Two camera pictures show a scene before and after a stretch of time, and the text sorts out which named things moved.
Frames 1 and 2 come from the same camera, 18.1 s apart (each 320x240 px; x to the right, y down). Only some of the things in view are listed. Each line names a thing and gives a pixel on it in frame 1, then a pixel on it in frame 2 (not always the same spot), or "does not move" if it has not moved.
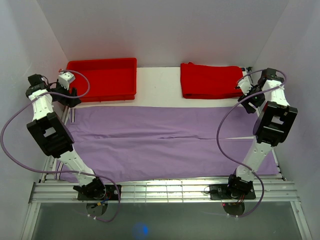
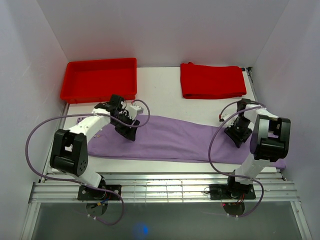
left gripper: [71, 102] -> [130, 133]
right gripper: [249, 109] -> [237, 137]
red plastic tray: [110, 79] does not move
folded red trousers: [210, 81] does not move
